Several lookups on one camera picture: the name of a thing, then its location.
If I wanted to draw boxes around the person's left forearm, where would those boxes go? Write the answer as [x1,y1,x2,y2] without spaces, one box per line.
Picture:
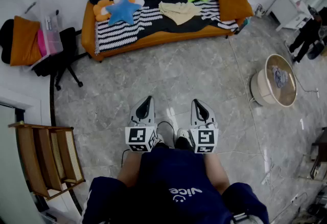
[118,151,144,188]

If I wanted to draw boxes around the blue star pillow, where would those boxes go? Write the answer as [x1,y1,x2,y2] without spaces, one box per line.
[105,0,142,26]

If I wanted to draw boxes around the orange sofa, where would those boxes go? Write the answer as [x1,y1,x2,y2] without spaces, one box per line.
[81,0,255,62]

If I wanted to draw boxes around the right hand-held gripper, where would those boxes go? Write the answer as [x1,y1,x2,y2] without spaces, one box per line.
[189,99,219,154]

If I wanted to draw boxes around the large orange cushion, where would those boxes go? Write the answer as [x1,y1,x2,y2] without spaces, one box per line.
[216,0,254,22]

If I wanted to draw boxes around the flat orange cushion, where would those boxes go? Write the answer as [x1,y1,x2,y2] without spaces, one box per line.
[10,15,43,67]

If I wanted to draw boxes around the black office chair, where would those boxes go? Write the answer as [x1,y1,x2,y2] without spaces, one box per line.
[0,18,89,91]

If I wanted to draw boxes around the person's right white shoe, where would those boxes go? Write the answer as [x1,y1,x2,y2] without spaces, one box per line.
[177,128,191,142]

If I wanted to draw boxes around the grey blue cloth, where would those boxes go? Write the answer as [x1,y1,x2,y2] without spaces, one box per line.
[271,65,289,88]

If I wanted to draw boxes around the black cable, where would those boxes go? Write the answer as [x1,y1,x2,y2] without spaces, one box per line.
[156,121,176,148]

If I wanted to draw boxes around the clear plastic storage box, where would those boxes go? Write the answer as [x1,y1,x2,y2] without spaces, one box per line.
[21,0,64,72]

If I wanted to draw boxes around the white cabinet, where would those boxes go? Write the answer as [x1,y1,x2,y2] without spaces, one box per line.
[265,0,314,32]

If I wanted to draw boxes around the cream cloth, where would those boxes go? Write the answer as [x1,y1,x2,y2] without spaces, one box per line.
[158,1,202,26]

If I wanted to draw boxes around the person's navy shirt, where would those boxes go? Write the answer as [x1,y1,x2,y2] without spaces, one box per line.
[81,146,270,224]

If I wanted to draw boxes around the person's left white shoe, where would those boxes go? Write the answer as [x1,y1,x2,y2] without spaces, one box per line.
[154,132,165,146]

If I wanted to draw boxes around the person's white shoe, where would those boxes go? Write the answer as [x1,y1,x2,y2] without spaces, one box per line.
[154,132,165,146]
[177,128,191,142]

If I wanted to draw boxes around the person's right forearm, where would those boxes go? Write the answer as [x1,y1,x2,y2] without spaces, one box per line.
[203,152,230,195]

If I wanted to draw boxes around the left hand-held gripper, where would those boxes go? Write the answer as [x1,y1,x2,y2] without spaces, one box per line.
[125,95,157,153]

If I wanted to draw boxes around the round cream coffee table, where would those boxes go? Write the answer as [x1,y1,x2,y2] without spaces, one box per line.
[250,54,298,108]

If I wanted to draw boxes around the person's black trousers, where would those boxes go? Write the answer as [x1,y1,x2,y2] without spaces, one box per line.
[154,137,195,152]

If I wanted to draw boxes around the orange flower pillow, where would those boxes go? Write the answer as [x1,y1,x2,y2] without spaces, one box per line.
[92,0,115,22]

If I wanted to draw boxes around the wooden rattan rack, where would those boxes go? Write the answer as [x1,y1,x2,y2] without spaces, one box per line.
[8,120,86,201]

